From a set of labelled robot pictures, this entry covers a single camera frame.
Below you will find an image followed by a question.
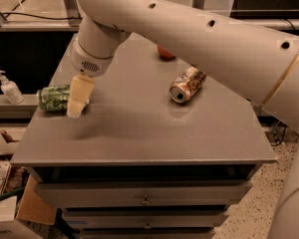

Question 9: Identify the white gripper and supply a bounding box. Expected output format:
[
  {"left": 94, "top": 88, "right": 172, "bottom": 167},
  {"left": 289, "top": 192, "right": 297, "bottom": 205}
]
[{"left": 67, "top": 34, "right": 114, "bottom": 119}]

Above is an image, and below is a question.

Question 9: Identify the green soda can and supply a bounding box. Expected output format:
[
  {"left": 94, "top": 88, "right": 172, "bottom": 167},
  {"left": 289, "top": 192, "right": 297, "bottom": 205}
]
[{"left": 37, "top": 85, "right": 70, "bottom": 112}]

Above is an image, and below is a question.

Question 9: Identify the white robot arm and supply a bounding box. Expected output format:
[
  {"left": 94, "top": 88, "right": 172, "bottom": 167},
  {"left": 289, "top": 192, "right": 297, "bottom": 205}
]
[{"left": 67, "top": 0, "right": 299, "bottom": 239}]

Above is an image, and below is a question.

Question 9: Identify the orange soda can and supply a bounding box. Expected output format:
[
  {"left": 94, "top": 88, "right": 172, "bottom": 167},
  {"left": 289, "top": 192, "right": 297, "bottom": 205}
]
[{"left": 169, "top": 67, "right": 206, "bottom": 104}]

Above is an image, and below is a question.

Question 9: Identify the white pump bottle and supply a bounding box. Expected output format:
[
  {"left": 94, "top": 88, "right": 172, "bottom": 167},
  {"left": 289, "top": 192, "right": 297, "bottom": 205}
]
[{"left": 0, "top": 70, "right": 24, "bottom": 105}]

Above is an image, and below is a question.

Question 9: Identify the red apple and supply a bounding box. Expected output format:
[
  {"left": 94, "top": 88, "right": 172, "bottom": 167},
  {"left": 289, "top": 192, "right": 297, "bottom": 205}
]
[{"left": 157, "top": 46, "right": 175, "bottom": 60}]

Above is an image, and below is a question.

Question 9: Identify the grey drawer cabinet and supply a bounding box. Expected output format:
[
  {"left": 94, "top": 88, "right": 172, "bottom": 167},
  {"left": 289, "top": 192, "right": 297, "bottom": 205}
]
[{"left": 12, "top": 36, "right": 276, "bottom": 239}]

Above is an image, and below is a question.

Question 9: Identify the brown cardboard box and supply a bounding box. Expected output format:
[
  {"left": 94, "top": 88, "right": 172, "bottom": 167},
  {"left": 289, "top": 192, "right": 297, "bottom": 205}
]
[{"left": 16, "top": 175, "right": 57, "bottom": 225}]

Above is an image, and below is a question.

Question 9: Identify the white box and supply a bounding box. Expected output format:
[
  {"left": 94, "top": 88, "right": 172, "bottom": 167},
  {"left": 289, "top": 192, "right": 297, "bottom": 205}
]
[{"left": 0, "top": 196, "right": 42, "bottom": 239}]

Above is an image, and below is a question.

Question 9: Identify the black cable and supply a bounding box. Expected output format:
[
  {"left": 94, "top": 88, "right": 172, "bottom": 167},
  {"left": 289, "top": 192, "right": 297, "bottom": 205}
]
[{"left": 0, "top": 11, "right": 83, "bottom": 22}]

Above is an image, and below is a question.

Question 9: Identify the metal railing frame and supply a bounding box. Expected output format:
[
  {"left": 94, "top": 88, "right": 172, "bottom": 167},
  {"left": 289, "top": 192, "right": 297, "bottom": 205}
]
[{"left": 0, "top": 0, "right": 299, "bottom": 31}]

